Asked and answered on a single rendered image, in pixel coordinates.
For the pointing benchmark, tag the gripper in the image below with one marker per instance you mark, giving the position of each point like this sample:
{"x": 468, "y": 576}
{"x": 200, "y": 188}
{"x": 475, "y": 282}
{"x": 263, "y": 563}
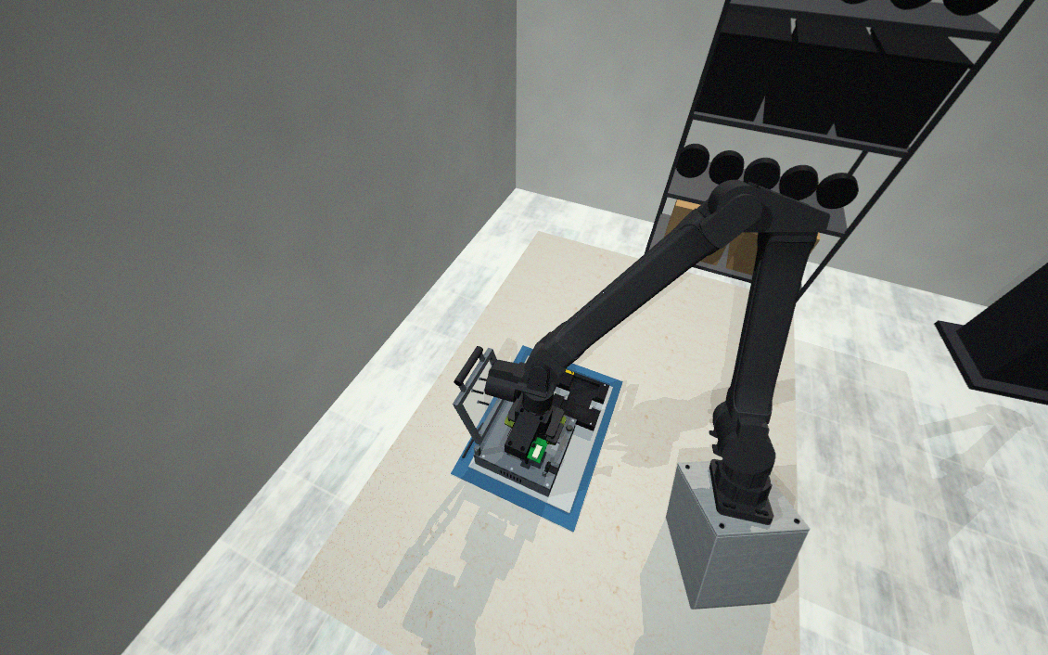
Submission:
{"x": 554, "y": 429}

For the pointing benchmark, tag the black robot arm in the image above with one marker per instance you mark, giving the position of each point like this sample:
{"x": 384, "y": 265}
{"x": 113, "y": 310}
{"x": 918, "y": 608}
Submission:
{"x": 733, "y": 207}

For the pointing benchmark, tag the green circuit board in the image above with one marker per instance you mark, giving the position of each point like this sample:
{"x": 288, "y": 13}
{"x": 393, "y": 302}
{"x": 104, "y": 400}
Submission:
{"x": 537, "y": 449}

